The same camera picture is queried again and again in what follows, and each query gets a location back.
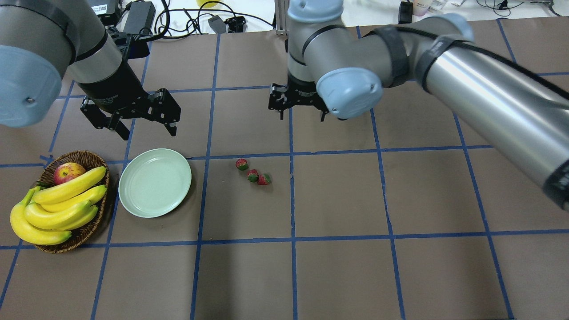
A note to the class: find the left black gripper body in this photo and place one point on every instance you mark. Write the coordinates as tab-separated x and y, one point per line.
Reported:
116	90

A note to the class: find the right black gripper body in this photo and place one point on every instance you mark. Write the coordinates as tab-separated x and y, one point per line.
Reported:
298	90

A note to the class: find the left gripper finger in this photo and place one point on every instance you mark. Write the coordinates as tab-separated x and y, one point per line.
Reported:
100	120
162	107

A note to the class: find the red strawberry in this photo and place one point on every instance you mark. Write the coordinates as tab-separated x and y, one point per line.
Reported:
242	164
253	175
264	179

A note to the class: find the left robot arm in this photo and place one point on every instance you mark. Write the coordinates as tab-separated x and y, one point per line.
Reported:
41	41

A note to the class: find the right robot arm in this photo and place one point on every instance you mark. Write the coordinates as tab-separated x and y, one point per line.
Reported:
522	115

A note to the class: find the light green plate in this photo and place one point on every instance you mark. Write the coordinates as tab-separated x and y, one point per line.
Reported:
155	183

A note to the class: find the red apple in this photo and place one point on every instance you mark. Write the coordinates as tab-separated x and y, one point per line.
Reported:
68	171

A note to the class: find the woven wicker basket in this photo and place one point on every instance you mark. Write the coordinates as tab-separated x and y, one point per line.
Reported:
80	236

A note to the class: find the black power adapter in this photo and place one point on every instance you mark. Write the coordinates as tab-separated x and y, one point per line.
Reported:
140	17

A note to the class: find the yellow banana bunch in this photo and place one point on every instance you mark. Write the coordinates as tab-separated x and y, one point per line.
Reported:
46	216

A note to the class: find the aluminium frame post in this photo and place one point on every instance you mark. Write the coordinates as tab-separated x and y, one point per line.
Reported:
280	16

